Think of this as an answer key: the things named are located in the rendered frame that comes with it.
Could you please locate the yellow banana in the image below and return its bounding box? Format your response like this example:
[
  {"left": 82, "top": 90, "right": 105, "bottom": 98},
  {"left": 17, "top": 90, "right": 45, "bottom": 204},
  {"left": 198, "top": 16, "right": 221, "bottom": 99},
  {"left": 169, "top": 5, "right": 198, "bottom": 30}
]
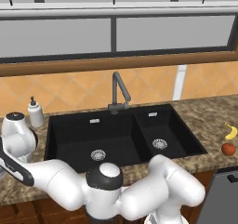
[{"left": 224, "top": 122, "right": 238, "bottom": 141}]

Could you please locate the brown wooden window sill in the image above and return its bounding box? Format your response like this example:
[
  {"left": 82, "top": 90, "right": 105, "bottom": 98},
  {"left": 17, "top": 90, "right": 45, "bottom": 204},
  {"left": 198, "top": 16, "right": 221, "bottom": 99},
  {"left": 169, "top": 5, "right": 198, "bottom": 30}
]
[{"left": 0, "top": 50, "right": 238, "bottom": 78}]

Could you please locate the grey dishwasher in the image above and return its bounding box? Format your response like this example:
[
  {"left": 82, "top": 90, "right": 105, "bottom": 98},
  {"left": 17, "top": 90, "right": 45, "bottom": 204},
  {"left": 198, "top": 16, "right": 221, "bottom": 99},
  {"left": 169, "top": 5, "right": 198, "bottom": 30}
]
[{"left": 195, "top": 167, "right": 238, "bottom": 224}]

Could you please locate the orange fruit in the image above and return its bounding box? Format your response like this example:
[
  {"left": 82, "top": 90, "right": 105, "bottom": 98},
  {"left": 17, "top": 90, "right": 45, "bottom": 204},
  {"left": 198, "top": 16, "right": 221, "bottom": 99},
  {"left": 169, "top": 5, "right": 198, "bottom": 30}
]
[{"left": 220, "top": 142, "right": 237, "bottom": 157}]

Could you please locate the window with dark frame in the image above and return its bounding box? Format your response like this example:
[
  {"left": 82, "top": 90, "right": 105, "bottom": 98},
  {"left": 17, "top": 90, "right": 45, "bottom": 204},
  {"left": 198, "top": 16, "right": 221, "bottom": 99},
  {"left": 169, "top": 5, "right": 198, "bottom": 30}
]
[{"left": 0, "top": 0, "right": 238, "bottom": 65}]

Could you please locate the white soap dispenser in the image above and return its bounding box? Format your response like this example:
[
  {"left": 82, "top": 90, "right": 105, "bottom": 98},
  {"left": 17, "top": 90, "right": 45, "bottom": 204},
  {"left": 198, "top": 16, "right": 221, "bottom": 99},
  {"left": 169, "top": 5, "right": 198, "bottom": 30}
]
[{"left": 27, "top": 95, "right": 46, "bottom": 129}]

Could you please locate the black double sink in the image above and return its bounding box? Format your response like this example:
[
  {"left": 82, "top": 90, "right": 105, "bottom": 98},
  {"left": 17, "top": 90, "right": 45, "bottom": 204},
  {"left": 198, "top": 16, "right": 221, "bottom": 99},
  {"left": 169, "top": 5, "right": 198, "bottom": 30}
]
[{"left": 43, "top": 103, "right": 209, "bottom": 175}]

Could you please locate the dark grey sink faucet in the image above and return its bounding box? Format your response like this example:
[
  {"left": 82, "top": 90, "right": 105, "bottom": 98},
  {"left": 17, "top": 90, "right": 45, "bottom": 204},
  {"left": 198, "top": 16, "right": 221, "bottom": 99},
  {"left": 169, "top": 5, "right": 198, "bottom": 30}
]
[{"left": 107, "top": 71, "right": 132, "bottom": 116}]

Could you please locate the brown wooden cupboard front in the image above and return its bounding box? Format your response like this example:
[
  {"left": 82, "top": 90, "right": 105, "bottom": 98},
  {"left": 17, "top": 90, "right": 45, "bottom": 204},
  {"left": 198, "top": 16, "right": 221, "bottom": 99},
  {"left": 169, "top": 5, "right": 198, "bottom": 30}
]
[
  {"left": 180, "top": 170, "right": 216, "bottom": 224},
  {"left": 0, "top": 197, "right": 89, "bottom": 224}
]

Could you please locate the black dishwasher handle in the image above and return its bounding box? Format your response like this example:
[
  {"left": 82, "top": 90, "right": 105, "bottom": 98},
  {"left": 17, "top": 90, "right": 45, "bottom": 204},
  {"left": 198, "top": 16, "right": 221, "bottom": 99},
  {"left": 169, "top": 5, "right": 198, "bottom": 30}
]
[{"left": 226, "top": 173, "right": 238, "bottom": 184}]

